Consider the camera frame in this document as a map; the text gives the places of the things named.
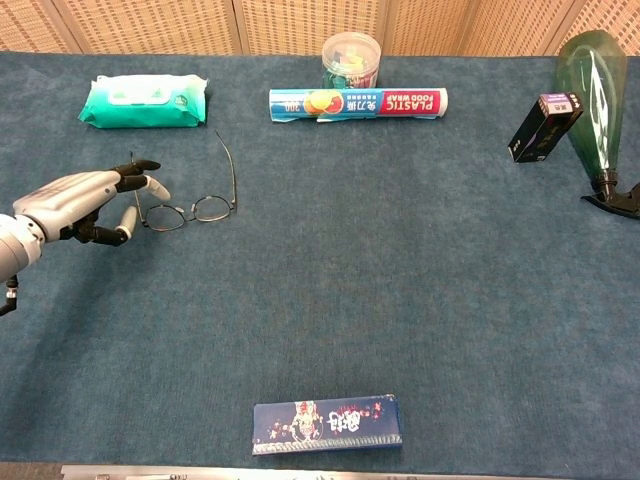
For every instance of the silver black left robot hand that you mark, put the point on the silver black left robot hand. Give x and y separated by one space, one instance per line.
65 200

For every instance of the thin black metal eyeglasses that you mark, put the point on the thin black metal eyeglasses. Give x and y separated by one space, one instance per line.
165 218

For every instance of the green wet wipes pack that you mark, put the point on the green wet wipes pack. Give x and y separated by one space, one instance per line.
145 112

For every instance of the wicker folding screen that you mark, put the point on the wicker folding screen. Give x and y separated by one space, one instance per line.
150 25

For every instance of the clear jar of colourful clips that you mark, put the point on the clear jar of colourful clips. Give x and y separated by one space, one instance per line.
350 55

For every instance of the blue felt table cover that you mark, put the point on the blue felt table cover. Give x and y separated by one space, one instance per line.
400 250

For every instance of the dark blue patterned box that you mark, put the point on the dark blue patterned box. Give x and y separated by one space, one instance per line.
325 425

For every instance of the plastic food wrap box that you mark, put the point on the plastic food wrap box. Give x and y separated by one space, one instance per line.
400 102

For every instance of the black and purple small box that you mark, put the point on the black and purple small box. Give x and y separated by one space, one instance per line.
542 130

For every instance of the green spray bottle black trigger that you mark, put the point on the green spray bottle black trigger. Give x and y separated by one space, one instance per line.
595 100

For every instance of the metal table edge rail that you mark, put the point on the metal table edge rail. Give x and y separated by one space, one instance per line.
300 474

